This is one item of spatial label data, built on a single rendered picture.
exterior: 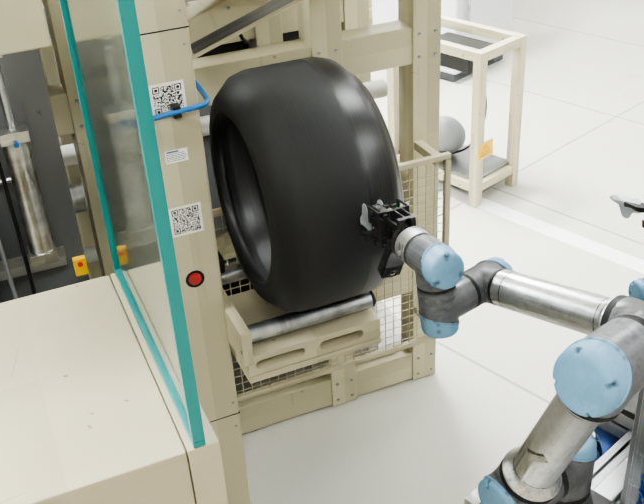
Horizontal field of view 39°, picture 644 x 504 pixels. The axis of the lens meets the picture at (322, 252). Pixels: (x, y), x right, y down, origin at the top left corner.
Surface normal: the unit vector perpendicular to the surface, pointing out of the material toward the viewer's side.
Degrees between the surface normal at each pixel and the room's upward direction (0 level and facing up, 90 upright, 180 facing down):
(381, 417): 0
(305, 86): 17
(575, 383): 83
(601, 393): 82
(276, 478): 0
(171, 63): 90
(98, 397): 0
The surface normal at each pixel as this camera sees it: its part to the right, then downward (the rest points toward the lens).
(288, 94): 0.09, -0.64
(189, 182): 0.40, 0.46
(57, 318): -0.05, -0.85
